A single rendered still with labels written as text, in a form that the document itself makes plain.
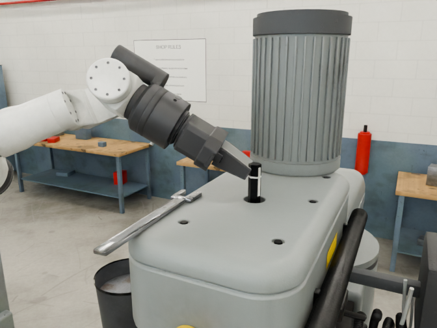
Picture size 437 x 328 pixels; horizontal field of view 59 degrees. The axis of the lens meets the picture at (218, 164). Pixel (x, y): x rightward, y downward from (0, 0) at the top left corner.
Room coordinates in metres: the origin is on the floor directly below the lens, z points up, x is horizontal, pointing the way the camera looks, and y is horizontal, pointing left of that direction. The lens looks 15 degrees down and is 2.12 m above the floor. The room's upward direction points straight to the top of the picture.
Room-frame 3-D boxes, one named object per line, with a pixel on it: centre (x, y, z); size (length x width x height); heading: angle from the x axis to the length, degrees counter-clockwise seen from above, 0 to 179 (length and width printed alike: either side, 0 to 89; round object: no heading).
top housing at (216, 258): (0.64, -0.07, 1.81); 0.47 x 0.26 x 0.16; 154
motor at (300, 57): (0.85, -0.17, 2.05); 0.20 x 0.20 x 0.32
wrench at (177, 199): (0.54, 0.10, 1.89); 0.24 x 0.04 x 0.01; 156
